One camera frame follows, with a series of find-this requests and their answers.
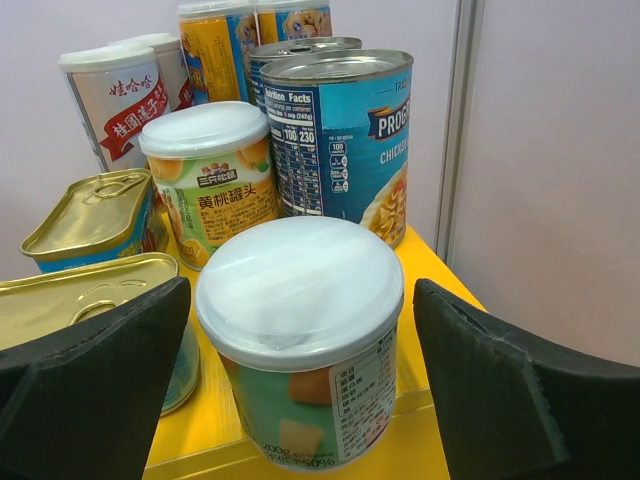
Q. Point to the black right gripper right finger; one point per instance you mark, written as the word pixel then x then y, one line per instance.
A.
pixel 512 405

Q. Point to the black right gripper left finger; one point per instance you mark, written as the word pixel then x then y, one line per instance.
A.
pixel 84 402

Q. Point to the gold sardine tin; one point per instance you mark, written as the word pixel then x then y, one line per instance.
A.
pixel 34 307
pixel 100 218

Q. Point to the yellow wooden shelf cabinet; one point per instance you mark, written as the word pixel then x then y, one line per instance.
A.
pixel 205 439

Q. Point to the short green can white lid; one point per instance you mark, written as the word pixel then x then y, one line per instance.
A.
pixel 303 313

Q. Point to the yellow can white lid front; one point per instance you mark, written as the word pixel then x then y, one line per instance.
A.
pixel 212 167

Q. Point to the tall can white lid front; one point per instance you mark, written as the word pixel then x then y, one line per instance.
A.
pixel 118 89

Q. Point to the tall can white lid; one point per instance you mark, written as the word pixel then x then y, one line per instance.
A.
pixel 216 37
pixel 118 89

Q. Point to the red label can white lid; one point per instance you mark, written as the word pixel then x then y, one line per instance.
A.
pixel 172 66

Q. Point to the tall yellow blue can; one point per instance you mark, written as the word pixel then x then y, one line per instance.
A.
pixel 283 20

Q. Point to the aluminium frame post right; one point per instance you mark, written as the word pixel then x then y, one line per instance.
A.
pixel 467 35

